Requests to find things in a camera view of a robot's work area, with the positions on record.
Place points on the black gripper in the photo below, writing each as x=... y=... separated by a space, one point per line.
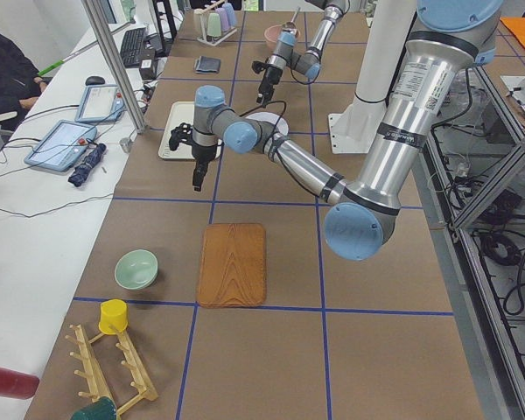
x=271 y=73
x=201 y=153

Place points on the white ribbed plate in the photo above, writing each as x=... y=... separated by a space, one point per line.
x=272 y=118

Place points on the brown wood-grain tray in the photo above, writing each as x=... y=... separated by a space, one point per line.
x=232 y=266

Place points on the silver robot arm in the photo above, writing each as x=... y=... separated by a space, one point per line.
x=284 y=55
x=414 y=51

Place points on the cream bear-print tray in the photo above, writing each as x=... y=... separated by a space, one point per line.
x=181 y=111

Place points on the pink bowl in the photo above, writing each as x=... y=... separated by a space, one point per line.
x=272 y=33

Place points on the folded grey cloth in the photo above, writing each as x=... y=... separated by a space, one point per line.
x=207 y=65

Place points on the metal scoop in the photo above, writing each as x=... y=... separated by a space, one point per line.
x=290 y=25

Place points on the white cup rack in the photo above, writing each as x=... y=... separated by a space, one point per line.
x=210 y=37

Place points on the small silver cylinder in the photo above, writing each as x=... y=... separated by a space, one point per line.
x=126 y=144

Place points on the lilac pastel cup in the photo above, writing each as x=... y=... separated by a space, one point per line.
x=223 y=15

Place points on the blue pastel cup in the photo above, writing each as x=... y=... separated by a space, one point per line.
x=230 y=12

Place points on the green pastel cup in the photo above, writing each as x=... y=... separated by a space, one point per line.
x=213 y=25

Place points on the beige pastel cup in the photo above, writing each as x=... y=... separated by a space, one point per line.
x=200 y=22

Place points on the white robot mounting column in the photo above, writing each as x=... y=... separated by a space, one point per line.
x=353 y=131

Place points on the folded navy umbrella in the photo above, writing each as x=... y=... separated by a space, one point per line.
x=90 y=161

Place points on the small black box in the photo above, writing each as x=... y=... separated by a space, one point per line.
x=148 y=69

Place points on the far teach pendant tablet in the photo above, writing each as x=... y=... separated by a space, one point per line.
x=100 y=104

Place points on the teach pendant tablet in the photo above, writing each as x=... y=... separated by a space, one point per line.
x=62 y=146
x=100 y=104

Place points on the mint green bowl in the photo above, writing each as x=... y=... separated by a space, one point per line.
x=136 y=270

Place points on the black keyboard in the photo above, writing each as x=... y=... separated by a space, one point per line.
x=132 y=46

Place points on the black computer mouse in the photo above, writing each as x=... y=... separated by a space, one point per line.
x=94 y=81

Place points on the near teach pendant tablet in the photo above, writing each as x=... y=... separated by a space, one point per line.
x=62 y=146

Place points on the yellow cup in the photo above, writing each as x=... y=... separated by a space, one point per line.
x=113 y=317

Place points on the person in black jacket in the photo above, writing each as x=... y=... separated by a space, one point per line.
x=20 y=85

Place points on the wooden cup drying rack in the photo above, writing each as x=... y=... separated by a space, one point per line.
x=112 y=368

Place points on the dark green cup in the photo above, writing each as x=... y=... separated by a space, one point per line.
x=102 y=409

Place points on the red bottle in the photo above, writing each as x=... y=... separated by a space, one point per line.
x=18 y=385

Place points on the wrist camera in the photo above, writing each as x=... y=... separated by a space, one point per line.
x=182 y=134
x=259 y=67

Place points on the aluminium frame post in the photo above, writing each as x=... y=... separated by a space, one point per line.
x=110 y=53

